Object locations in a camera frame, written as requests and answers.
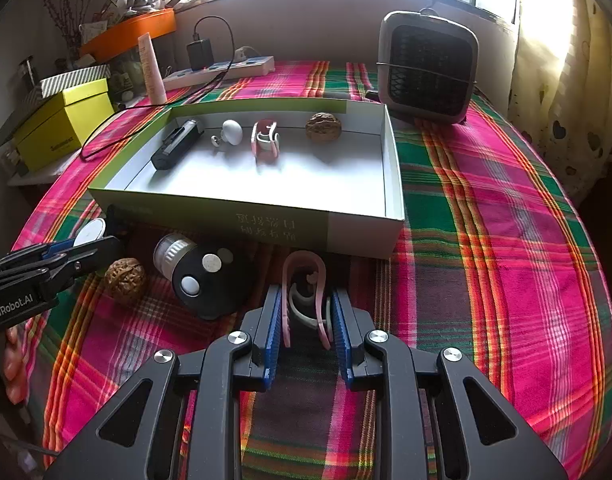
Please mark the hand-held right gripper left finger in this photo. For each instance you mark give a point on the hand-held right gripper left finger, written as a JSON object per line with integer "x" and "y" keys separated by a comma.
{"x": 273, "y": 340}

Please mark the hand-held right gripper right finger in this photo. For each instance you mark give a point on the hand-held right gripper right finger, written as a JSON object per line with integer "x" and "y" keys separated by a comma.
{"x": 342, "y": 340}

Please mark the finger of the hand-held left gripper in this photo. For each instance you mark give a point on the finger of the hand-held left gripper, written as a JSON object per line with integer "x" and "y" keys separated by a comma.
{"x": 86, "y": 256}
{"x": 58, "y": 248}

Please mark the white and green spool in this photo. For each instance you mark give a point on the white and green spool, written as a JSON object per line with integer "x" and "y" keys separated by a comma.
{"x": 91, "y": 232}

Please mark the brown walnut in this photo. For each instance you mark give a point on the brown walnut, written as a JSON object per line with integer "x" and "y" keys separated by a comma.
{"x": 324, "y": 127}
{"x": 125, "y": 280}

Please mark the black round device white buttons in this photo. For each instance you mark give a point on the black round device white buttons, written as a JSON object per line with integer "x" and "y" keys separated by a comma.
{"x": 221, "y": 290}

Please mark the small clear jar white cap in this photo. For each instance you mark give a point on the small clear jar white cap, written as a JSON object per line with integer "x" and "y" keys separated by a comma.
{"x": 173, "y": 255}

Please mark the pink and white clip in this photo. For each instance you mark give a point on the pink and white clip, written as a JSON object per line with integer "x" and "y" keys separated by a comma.
{"x": 263, "y": 122}
{"x": 306, "y": 256}

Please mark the black device with clear cap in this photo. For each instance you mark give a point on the black device with clear cap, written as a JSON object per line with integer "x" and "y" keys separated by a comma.
{"x": 173, "y": 147}

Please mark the white cardboard box green rim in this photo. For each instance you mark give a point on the white cardboard box green rim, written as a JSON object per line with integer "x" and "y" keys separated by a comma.
{"x": 286, "y": 180}

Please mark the white egg-shaped knob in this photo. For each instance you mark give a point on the white egg-shaped knob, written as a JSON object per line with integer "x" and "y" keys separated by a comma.
{"x": 232, "y": 131}

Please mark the person's left hand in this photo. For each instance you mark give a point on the person's left hand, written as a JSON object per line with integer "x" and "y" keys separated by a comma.
{"x": 13, "y": 355}

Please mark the white side table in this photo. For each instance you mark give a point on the white side table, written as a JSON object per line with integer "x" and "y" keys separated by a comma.
{"x": 31, "y": 177}

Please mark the yellow box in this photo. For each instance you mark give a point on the yellow box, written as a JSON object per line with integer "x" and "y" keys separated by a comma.
{"x": 61, "y": 125}

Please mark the striped box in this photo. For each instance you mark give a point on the striped box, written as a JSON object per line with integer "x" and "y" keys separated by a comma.
{"x": 71, "y": 80}

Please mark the glass jar dark lid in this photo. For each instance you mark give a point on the glass jar dark lid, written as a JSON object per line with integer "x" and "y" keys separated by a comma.
{"x": 28, "y": 72}

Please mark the pink tube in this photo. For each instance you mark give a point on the pink tube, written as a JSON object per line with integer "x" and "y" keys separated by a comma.
{"x": 153, "y": 75}

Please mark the dried branches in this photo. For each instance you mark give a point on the dried branches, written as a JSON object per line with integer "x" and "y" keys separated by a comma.
{"x": 71, "y": 35}

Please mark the orange box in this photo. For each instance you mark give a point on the orange box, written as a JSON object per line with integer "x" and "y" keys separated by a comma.
{"x": 131, "y": 32}

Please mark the white power strip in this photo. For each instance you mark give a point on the white power strip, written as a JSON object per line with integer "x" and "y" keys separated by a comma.
{"x": 246, "y": 66}

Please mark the grey space heater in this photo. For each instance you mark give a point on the grey space heater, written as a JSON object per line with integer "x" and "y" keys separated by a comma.
{"x": 426, "y": 70}

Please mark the heart print curtain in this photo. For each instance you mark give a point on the heart print curtain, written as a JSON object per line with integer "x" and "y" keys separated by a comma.
{"x": 576, "y": 110}

